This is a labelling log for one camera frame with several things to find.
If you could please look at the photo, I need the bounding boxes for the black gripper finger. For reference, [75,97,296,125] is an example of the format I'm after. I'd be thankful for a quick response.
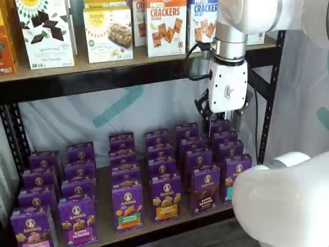
[194,89,214,136]
[231,99,250,133]

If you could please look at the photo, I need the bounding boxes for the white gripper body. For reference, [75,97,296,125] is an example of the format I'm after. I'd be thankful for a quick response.
[207,58,249,120]

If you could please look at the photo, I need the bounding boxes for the purple Annie's box brown patch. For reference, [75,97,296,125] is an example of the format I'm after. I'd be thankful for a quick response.
[185,148,214,178]
[191,165,222,216]

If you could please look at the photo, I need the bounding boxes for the purple Annie's snack box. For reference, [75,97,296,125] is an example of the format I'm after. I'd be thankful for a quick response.
[66,140,96,163]
[108,149,138,165]
[61,178,96,199]
[212,130,239,145]
[108,132,136,152]
[21,167,57,190]
[112,172,142,186]
[17,184,59,209]
[110,162,141,175]
[217,139,245,162]
[144,128,170,146]
[209,118,232,134]
[28,150,62,172]
[175,122,200,142]
[179,137,208,155]
[64,160,97,181]
[146,143,174,160]

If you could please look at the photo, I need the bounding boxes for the purple Annie's box teal patch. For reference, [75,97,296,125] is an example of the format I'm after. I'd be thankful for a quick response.
[223,153,253,204]

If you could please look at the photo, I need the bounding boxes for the blue pretzel crackers box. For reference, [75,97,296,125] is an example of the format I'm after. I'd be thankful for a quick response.
[187,0,219,54]

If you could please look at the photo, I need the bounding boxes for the purple Annie's box orange patch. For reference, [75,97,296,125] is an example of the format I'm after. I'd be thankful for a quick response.
[151,174,182,223]
[148,156,177,180]

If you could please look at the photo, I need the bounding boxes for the orange pretzel crackers box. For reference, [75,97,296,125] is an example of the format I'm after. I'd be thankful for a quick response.
[132,0,149,47]
[145,0,188,58]

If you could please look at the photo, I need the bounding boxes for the Simple Mills bar box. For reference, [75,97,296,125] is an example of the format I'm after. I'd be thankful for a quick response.
[83,0,128,10]
[83,6,134,64]

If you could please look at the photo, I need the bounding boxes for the purple Annie's box green patch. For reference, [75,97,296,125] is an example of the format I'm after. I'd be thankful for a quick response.
[112,183,144,234]

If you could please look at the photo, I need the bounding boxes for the black metal shelf rack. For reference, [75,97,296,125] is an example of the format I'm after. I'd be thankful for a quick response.
[0,30,287,247]

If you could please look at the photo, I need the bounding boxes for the white box dark diamond crackers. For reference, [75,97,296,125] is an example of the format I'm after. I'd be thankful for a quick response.
[67,0,78,56]
[15,0,76,70]

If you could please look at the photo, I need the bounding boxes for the purple Annie's box magenta patch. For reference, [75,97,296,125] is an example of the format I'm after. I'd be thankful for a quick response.
[58,195,99,245]

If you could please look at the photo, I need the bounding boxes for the orange yellow snack box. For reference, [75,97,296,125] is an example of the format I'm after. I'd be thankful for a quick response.
[0,0,19,76]

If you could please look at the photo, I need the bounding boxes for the purple Annie's box pink patch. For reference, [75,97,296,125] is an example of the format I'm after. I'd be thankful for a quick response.
[10,205,59,247]

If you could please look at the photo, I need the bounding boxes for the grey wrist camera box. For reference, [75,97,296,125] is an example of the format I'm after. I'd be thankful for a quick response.
[191,57,214,78]

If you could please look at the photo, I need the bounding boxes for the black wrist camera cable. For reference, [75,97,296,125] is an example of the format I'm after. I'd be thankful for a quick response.
[185,40,215,81]

